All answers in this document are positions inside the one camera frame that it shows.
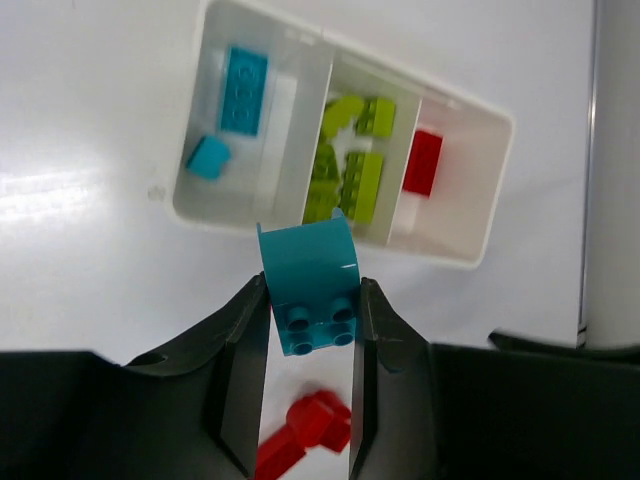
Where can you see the green long lego brick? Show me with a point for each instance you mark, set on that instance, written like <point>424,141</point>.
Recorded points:
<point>361,179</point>

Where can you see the green curved lego brick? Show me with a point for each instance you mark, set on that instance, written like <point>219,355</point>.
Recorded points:
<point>338,114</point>

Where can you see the cyan long lego upturned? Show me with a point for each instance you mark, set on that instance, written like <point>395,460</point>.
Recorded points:
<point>243,92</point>

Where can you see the red arch lego brick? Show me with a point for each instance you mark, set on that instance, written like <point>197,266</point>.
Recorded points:
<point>320,419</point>

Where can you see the small green lego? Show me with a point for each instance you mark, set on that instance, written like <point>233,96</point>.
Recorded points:
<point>377,118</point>

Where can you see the red long lego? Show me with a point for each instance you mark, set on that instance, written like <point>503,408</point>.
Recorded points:
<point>278,454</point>

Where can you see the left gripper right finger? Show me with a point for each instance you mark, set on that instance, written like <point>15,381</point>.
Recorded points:
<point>516,410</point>

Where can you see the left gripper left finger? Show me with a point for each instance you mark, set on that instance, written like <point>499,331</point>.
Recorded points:
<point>187,409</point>

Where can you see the small cyan square lego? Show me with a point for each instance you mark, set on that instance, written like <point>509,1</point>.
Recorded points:
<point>209,158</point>

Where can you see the white three-compartment tray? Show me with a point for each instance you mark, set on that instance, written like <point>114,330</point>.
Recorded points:
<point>267,178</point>

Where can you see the cyan curved lego brick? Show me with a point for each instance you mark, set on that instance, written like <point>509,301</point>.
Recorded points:
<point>313,280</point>

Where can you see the red sloped lego brick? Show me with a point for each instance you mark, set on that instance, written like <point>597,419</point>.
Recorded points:
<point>423,163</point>

